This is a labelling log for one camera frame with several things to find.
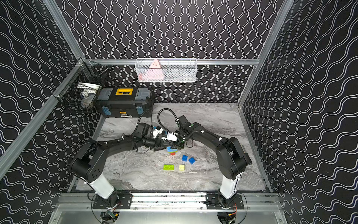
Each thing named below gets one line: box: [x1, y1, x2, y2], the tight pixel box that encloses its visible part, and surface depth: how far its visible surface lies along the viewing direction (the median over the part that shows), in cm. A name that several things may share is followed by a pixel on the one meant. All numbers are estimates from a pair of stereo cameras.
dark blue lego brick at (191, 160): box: [188, 157, 196, 165], surface depth 90 cm
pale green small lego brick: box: [179, 164, 186, 172], surface depth 87 cm
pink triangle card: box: [144, 58, 165, 81], surface depth 92 cm
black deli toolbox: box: [96, 86, 155, 119], surface depth 103 cm
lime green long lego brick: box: [163, 164, 175, 171], surface depth 87 cm
